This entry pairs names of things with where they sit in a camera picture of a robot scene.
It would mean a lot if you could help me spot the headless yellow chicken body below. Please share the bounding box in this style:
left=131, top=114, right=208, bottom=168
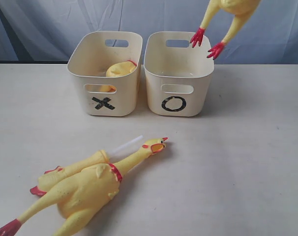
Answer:
left=97, top=60, right=137, bottom=93

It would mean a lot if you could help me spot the yellow rubber chicken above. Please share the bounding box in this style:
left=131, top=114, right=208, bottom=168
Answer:
left=190, top=0, right=261, bottom=59
left=0, top=137, right=167, bottom=236

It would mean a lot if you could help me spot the cream bin marked O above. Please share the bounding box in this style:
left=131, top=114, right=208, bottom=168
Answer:
left=144, top=31, right=214, bottom=117

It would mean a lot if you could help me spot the cream bin marked X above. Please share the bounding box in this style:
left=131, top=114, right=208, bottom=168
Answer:
left=67, top=31, right=143, bottom=117

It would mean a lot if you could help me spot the detached chicken head with tube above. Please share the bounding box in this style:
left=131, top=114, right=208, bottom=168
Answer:
left=30, top=135, right=144, bottom=197

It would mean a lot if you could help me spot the blue backdrop curtain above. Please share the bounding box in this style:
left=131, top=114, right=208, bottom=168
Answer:
left=0, top=0, right=298, bottom=64

